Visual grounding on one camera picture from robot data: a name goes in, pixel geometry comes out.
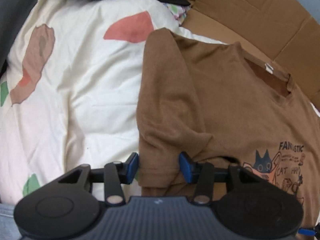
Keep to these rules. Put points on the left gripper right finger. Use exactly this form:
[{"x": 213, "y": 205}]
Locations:
[{"x": 201, "y": 175}]

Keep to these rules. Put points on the cream bear print bedsheet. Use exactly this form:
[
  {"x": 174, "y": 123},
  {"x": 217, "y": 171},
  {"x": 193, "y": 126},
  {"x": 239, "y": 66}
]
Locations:
[{"x": 70, "y": 92}]

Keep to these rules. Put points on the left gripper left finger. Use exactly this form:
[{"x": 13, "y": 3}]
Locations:
[{"x": 116, "y": 174}]

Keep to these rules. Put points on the brown cardboard sheet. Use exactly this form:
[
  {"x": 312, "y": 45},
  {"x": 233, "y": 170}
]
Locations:
[{"x": 280, "y": 32}]

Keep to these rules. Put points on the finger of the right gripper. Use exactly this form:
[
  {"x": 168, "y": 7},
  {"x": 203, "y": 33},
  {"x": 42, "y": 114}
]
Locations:
[{"x": 312, "y": 232}]

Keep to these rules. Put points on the floral folded cloth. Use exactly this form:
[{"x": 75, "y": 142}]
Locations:
[{"x": 179, "y": 12}]

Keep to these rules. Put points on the dark grey pillow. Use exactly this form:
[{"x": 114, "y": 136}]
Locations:
[{"x": 13, "y": 15}]

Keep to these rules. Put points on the blue denim garment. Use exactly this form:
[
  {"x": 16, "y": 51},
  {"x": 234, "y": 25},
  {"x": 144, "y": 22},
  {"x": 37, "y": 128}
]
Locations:
[{"x": 8, "y": 227}]

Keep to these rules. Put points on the brown printed t-shirt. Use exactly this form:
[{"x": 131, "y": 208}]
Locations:
[{"x": 215, "y": 101}]

